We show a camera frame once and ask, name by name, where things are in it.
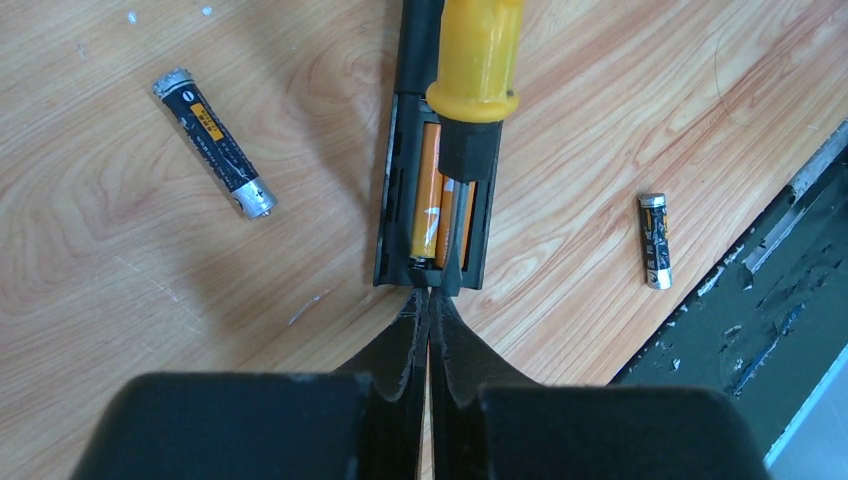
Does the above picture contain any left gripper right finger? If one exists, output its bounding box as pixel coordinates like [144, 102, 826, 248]
[429, 291, 539, 479]

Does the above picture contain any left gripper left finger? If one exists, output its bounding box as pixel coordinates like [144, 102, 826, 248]
[333, 288, 430, 479]

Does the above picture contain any yellow handled screwdriver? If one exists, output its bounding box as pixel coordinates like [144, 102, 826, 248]
[426, 1, 525, 274]

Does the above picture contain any orange battery right slot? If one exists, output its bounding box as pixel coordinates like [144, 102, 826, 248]
[433, 176, 477, 270]

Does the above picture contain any orange battery slot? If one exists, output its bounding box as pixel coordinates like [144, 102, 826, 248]
[410, 123, 443, 263]
[433, 176, 477, 270]

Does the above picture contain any orange battery left slot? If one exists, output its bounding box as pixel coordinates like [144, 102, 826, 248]
[410, 123, 443, 263]

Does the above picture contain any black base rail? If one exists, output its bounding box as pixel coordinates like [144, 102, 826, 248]
[615, 152, 847, 451]

